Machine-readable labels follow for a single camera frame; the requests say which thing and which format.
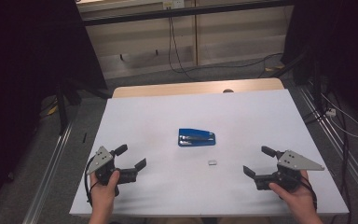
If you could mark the wooden table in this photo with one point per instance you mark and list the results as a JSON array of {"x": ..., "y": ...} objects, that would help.
[{"x": 183, "y": 88}]

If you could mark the dark curtain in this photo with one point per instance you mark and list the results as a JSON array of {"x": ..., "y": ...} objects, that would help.
[
  {"x": 341, "y": 46},
  {"x": 18, "y": 62}
]

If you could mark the black stand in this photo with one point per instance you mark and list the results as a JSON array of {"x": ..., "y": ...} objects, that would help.
[{"x": 62, "y": 105}]

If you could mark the blue stapler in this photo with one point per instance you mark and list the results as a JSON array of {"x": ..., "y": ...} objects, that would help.
[{"x": 196, "y": 137}]

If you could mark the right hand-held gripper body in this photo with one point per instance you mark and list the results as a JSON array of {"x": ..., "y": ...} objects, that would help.
[{"x": 292, "y": 162}]

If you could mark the beige cabinet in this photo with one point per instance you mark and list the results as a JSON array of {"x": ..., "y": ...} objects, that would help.
[{"x": 236, "y": 34}]

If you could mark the dark round table grommet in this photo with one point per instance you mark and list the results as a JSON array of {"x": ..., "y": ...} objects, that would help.
[{"x": 228, "y": 90}]

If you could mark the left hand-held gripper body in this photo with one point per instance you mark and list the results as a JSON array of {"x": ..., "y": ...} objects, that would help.
[{"x": 102, "y": 159}]

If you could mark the small black stick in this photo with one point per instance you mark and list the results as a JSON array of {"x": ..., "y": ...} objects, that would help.
[{"x": 84, "y": 137}]

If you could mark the white wall socket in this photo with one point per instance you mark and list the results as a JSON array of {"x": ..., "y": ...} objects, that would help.
[{"x": 174, "y": 3}]

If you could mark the white board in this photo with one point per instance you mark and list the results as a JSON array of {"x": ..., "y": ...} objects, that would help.
[{"x": 174, "y": 193}]

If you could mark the person's right hand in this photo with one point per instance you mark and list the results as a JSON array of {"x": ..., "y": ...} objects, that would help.
[{"x": 296, "y": 199}]

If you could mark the person's left hand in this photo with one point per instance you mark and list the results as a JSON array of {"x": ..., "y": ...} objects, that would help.
[{"x": 103, "y": 193}]

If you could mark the white power adapter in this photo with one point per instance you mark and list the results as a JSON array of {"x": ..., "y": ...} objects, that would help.
[{"x": 331, "y": 112}]

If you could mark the small silver staple strip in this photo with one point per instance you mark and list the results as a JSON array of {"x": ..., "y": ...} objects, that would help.
[{"x": 212, "y": 162}]

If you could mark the aluminium rail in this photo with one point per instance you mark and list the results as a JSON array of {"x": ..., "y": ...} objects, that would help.
[
  {"x": 338, "y": 146},
  {"x": 48, "y": 177}
]

